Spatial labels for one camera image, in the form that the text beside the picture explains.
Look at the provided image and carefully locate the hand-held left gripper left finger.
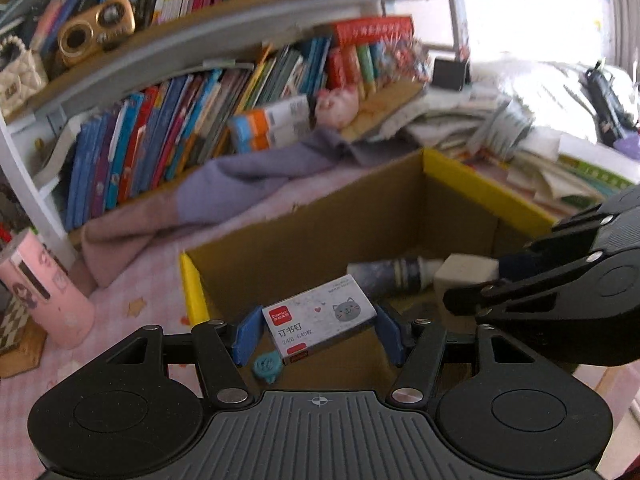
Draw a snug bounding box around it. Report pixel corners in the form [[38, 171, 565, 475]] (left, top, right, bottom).
[[107, 306, 266, 406]]

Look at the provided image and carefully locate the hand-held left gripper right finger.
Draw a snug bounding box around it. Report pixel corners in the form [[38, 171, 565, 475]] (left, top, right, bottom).
[[377, 305, 538, 406]]

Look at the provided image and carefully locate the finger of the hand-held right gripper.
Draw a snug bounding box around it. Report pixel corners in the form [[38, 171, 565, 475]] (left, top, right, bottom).
[[497, 187, 640, 281], [442, 242, 640, 329]]

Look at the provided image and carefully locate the small teal plastic charm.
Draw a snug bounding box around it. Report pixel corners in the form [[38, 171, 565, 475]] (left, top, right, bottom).
[[251, 351, 282, 378]]

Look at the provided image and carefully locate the white charger block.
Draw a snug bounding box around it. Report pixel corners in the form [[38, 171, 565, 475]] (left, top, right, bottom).
[[434, 254, 499, 306]]

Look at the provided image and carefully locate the small staple box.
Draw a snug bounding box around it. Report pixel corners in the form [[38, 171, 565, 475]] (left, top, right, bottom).
[[261, 274, 378, 366]]

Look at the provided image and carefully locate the yellow cardboard box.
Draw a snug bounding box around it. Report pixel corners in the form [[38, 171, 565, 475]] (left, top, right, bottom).
[[179, 147, 558, 391]]

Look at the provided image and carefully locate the pink cylindrical container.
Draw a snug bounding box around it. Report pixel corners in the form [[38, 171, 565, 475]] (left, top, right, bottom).
[[0, 227, 96, 350]]

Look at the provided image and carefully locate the pile of papers and booklets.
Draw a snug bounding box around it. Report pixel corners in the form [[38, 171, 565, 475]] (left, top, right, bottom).
[[345, 80, 640, 221]]

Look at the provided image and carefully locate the pink checked printed tablecloth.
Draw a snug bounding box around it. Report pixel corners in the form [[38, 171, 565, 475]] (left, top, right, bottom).
[[0, 165, 351, 461]]

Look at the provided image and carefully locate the grey patterned rolled cloth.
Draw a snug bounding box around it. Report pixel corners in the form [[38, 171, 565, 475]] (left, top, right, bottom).
[[467, 101, 537, 161]]

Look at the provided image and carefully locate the pink and purple cloth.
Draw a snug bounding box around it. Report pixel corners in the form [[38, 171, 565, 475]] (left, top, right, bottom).
[[82, 127, 421, 288]]

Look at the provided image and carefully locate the grey patterned bed quilt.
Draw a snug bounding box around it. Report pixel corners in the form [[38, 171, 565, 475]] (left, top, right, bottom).
[[470, 57, 640, 146]]

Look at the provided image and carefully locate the orange and white carton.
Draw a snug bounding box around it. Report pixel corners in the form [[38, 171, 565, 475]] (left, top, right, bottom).
[[227, 94, 312, 133], [232, 120, 313, 153]]

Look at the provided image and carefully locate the black phone stand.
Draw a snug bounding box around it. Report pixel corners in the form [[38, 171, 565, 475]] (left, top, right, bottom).
[[431, 57, 473, 92]]

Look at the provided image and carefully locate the brown cardboard sheet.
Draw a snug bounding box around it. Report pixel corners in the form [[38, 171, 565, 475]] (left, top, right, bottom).
[[340, 80, 426, 143]]

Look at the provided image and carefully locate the row of blue-spined books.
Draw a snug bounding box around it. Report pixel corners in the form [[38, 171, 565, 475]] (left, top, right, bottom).
[[62, 35, 333, 233]]

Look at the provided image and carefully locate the pink pig plush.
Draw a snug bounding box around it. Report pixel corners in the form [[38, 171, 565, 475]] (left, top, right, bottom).
[[315, 85, 361, 128]]

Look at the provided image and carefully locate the wooden chessboard box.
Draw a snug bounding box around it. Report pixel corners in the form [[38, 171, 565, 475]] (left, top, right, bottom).
[[0, 290, 48, 378]]

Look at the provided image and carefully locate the colourful patterned packet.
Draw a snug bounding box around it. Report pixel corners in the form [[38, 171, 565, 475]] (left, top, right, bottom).
[[382, 40, 431, 83]]

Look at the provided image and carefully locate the red standing book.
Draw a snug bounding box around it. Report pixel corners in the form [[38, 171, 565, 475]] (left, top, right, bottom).
[[327, 47, 358, 91]]

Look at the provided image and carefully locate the thick red lying book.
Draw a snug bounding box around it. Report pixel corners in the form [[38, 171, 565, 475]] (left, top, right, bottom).
[[330, 16, 416, 46]]

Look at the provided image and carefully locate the white shelving unit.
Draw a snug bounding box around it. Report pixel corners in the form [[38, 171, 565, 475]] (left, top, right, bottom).
[[0, 0, 476, 271]]

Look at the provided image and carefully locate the gold retro radio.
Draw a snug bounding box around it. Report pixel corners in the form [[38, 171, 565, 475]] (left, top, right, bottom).
[[56, 0, 137, 67]]

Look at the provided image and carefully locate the white quilted purse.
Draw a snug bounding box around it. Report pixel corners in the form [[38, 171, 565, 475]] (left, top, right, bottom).
[[0, 35, 49, 118]]

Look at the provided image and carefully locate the black strap bag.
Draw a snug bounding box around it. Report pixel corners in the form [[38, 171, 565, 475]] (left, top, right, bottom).
[[580, 60, 640, 146]]

